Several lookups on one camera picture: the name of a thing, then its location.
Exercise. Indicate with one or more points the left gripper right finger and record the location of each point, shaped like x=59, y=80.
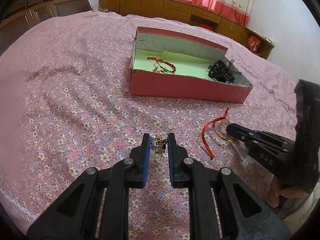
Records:
x=221, y=205

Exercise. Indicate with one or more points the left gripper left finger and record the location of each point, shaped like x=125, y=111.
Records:
x=96, y=204

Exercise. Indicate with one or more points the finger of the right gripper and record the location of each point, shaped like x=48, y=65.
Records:
x=243, y=134
x=252, y=145

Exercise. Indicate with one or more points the pink cardboard jewelry box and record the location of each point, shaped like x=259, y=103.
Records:
x=167, y=63

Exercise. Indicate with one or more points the person's right hand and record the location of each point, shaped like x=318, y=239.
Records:
x=274, y=193

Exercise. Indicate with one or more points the red gift box on shelf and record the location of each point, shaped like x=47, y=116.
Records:
x=253, y=43

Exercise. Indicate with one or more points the red item in cabinet niche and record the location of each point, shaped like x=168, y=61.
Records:
x=208, y=27

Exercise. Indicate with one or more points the pink floral bed sheet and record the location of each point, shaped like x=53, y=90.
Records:
x=66, y=106

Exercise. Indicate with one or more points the long wooden cabinet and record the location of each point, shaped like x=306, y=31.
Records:
x=186, y=13

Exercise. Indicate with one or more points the dark wooden headboard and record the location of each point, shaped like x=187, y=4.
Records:
x=25, y=14

